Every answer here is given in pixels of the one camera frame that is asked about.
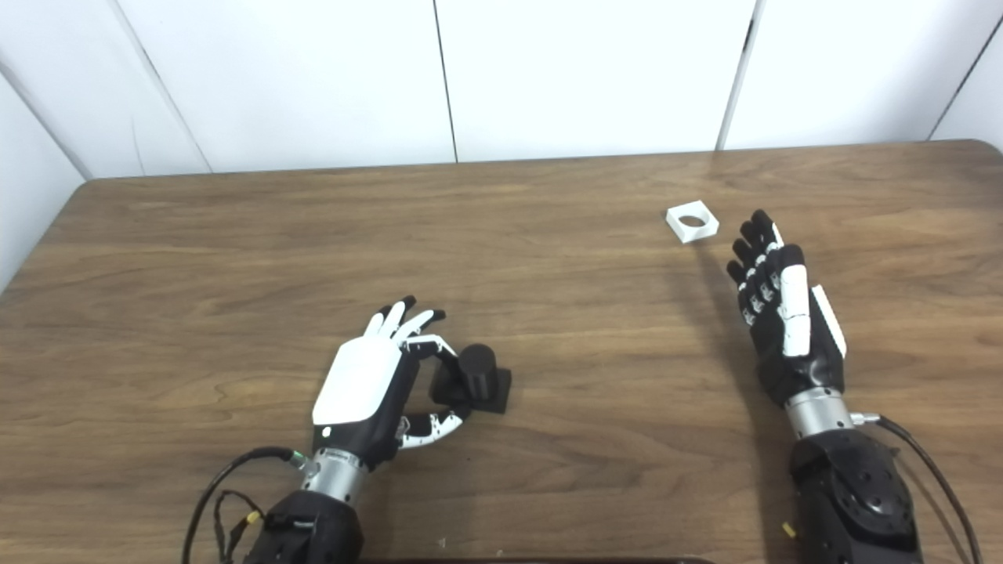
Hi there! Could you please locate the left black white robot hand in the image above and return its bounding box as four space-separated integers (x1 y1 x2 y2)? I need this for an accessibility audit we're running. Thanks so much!
312 295 473 471

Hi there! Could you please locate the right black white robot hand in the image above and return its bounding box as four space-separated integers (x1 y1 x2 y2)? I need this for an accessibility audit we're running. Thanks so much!
726 209 849 408

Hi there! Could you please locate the black peg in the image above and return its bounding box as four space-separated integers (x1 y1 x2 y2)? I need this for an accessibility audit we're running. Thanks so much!
429 345 512 414

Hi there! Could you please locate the white square piece with hole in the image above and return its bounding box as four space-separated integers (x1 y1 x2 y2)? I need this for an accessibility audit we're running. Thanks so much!
665 200 720 244

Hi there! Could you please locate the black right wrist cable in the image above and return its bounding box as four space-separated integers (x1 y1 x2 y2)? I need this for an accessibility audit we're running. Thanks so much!
850 413 984 564

